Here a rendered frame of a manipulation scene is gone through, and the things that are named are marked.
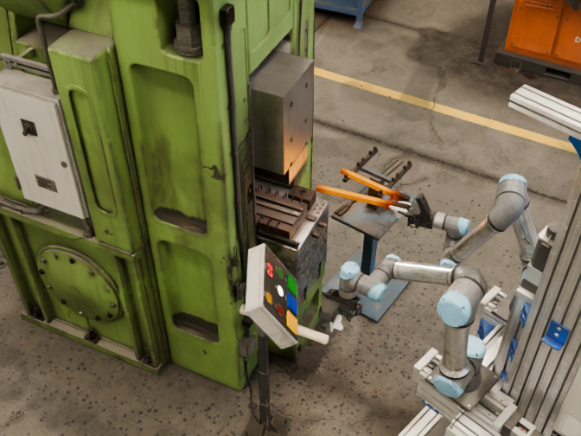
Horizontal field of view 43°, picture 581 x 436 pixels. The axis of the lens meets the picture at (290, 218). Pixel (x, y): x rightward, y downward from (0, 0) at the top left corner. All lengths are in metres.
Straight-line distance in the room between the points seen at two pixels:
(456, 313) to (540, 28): 4.16
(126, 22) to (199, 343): 1.80
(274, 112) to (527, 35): 3.86
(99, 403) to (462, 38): 4.50
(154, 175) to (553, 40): 4.10
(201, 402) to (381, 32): 4.03
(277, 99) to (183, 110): 0.37
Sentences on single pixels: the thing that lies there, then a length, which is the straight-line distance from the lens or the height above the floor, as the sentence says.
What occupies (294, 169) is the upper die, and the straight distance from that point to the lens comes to 3.27.
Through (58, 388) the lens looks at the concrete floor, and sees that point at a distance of 4.28.
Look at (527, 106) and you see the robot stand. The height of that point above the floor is 2.02.
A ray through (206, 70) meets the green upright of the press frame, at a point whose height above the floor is 1.98.
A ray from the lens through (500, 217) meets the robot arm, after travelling 3.10.
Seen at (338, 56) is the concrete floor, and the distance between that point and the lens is 6.55.
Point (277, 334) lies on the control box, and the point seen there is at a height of 1.02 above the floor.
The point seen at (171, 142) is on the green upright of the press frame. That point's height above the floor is 1.55.
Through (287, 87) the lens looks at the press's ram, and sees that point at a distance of 2.98.
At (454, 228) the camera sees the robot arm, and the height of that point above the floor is 1.13.
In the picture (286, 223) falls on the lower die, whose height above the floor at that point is 0.98.
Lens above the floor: 3.42
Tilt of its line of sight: 44 degrees down
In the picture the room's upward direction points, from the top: straight up
